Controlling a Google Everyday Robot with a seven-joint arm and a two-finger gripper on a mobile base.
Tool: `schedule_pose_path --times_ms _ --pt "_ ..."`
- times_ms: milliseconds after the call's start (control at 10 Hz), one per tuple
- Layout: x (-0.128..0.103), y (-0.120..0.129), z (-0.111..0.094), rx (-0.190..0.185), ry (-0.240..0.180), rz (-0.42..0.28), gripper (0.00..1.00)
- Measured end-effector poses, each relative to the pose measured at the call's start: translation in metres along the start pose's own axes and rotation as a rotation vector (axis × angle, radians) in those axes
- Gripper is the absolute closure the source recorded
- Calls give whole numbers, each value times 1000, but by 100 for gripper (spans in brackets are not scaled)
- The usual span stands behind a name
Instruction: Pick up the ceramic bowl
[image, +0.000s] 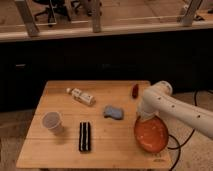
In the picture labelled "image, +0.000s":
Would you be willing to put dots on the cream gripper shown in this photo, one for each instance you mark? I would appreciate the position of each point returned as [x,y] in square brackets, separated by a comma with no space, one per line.
[145,118]

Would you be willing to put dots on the orange ceramic bowl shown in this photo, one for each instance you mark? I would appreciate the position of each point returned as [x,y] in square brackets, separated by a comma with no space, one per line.
[151,135]

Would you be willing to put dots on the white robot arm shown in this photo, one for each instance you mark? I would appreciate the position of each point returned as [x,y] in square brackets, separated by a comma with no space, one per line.
[158,97]

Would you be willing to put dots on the dark red sausage toy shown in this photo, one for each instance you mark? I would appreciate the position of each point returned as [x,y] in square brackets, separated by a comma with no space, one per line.
[135,91]

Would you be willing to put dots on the blue sponge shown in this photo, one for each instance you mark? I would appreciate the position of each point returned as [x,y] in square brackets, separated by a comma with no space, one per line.
[113,112]

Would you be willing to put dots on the black white striped block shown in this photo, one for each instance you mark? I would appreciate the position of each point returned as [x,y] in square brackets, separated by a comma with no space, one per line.
[85,137]

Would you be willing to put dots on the white plastic bottle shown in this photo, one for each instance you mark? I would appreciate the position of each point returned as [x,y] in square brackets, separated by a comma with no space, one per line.
[81,96]

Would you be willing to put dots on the dark low cabinet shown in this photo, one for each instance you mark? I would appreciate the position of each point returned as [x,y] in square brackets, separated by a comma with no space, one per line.
[183,58]

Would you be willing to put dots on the wooden table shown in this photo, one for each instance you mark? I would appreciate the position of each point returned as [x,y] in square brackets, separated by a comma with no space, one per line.
[113,144]

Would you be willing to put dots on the translucent plastic cup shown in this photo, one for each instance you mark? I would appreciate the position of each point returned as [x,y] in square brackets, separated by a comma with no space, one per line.
[52,122]

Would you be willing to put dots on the black office chair left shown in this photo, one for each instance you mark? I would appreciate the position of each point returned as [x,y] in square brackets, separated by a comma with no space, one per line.
[52,7]

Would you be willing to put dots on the grey metal post right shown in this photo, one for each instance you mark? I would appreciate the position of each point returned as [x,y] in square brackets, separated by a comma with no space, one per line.
[188,18]

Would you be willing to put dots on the grey metal post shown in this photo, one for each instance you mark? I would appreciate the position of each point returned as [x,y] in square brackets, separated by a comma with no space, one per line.
[188,18]
[27,18]
[96,23]

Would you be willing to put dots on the grey metal post middle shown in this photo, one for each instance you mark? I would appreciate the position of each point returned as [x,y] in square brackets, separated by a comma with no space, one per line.
[96,23]

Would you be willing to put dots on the grey metal post left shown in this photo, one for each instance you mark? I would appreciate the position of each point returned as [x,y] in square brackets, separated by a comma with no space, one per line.
[27,18]

